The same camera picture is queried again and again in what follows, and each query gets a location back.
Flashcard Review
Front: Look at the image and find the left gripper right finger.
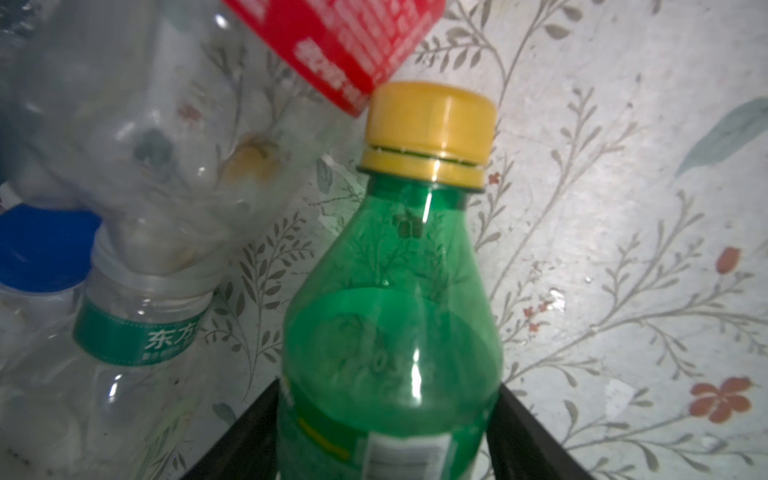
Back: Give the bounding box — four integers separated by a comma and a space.
487, 385, 592, 480

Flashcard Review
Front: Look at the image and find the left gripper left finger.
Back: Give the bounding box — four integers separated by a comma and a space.
182, 380, 280, 480

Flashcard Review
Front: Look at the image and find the green bottle yellow cap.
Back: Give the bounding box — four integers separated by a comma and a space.
277, 82, 503, 479

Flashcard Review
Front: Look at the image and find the clear square bottle green band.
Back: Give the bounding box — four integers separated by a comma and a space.
1, 230, 227, 479

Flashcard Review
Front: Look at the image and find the clear bottle blue label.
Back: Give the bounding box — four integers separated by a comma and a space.
1, 204, 101, 293

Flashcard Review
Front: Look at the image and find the clear bottle pink label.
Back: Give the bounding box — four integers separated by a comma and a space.
1, 1, 446, 275

